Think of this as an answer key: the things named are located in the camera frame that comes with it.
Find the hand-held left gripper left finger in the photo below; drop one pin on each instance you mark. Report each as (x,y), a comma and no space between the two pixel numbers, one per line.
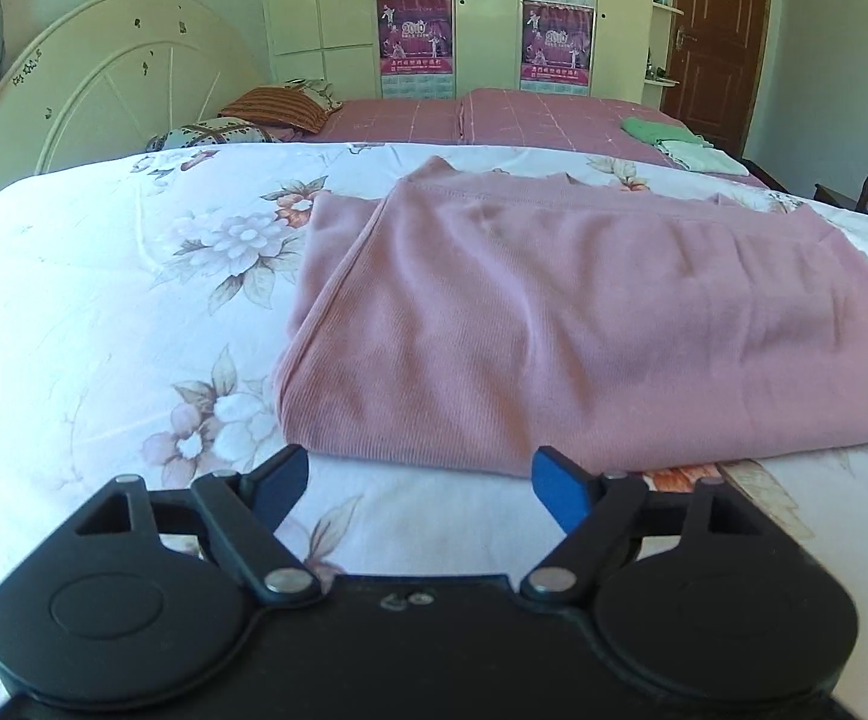
(280,487)

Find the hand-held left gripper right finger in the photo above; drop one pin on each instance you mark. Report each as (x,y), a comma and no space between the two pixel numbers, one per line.
(561,487)

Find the pink sweater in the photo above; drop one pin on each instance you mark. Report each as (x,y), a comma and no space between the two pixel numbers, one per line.
(554,315)

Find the white floral bed sheet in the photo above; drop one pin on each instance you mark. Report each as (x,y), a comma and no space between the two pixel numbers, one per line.
(89,315)

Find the dark floral pillow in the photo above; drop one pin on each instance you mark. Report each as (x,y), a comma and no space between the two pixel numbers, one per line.
(209,135)

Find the white folded cloth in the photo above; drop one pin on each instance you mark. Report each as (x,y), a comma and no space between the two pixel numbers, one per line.
(703,156)

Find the pink checked blanket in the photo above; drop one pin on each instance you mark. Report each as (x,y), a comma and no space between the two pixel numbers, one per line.
(516,120)

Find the green folded cloth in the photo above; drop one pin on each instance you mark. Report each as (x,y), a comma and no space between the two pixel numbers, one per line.
(662,129)

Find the orange striped pillow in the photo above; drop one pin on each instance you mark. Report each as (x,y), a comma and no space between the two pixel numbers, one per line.
(280,109)

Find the white floral pillow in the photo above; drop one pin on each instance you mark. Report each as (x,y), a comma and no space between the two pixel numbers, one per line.
(321,90)

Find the cream round headboard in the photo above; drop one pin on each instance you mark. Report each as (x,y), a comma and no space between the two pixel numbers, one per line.
(119,82)

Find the cream corner shelf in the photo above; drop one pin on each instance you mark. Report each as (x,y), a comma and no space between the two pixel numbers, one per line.
(662,37)

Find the brown wooden door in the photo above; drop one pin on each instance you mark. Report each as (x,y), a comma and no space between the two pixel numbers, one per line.
(715,37)

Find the cream wardrobe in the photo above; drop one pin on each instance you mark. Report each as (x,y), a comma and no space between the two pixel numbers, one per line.
(329,7)

